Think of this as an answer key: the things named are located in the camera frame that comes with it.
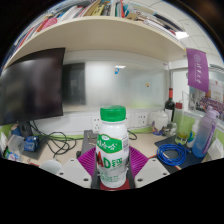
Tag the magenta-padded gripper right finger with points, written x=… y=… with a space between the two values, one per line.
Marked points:
x=150 y=173

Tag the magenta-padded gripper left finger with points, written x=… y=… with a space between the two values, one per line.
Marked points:
x=75 y=173

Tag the white drink bottle green cap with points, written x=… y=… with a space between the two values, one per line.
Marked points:
x=112 y=150

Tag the purple translucent water bottle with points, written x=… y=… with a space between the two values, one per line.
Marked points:
x=203 y=136

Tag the black desk mat red trim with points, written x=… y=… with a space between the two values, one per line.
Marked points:
x=173 y=169

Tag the dark blue flat pad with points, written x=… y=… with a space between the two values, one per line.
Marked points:
x=191 y=161

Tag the small blue box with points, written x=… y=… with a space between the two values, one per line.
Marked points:
x=31 y=143

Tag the white round jar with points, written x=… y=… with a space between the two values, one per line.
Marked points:
x=160 y=120

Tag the small white plastic bottle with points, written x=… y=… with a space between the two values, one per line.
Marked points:
x=191 y=136

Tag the green drinking glass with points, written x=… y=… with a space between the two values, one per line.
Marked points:
x=183 y=128

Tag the dark wine bottle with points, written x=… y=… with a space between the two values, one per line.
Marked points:
x=170 y=106

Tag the group photo print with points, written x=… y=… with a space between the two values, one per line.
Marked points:
x=211 y=98

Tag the black computer monitor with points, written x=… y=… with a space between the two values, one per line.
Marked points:
x=30 y=86

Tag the purple hanging pennant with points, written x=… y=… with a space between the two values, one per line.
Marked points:
x=197 y=70

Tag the cream shelf unit with books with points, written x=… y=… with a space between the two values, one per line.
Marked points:
x=100 y=36

